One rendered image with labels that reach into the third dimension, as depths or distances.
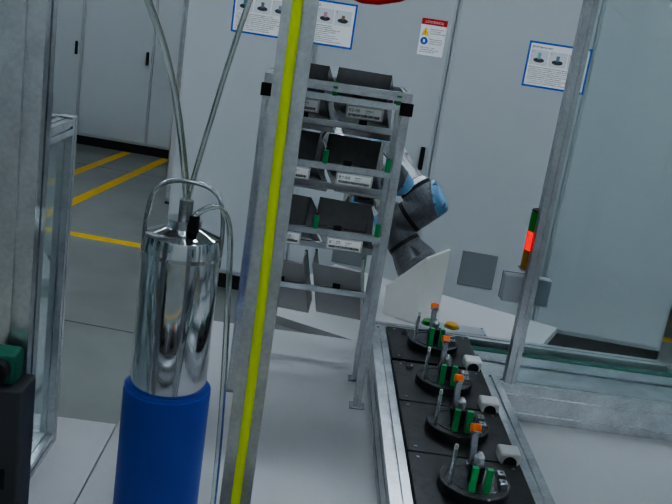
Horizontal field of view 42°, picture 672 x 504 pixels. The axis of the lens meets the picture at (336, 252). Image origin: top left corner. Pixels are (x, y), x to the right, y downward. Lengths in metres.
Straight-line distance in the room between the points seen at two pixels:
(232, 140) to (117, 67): 4.59
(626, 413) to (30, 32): 1.79
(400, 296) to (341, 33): 2.66
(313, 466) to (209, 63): 3.82
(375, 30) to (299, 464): 3.68
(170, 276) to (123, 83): 8.48
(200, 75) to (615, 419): 3.73
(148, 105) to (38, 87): 8.66
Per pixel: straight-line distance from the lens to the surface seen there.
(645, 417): 2.46
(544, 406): 2.37
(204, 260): 1.47
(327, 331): 2.73
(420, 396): 2.11
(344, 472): 1.95
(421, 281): 2.88
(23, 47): 1.20
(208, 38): 5.45
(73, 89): 10.13
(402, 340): 2.44
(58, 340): 1.85
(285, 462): 1.95
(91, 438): 1.99
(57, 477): 1.85
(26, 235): 1.24
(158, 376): 1.54
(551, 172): 2.18
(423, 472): 1.78
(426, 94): 5.28
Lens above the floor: 1.81
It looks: 15 degrees down
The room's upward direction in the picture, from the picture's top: 9 degrees clockwise
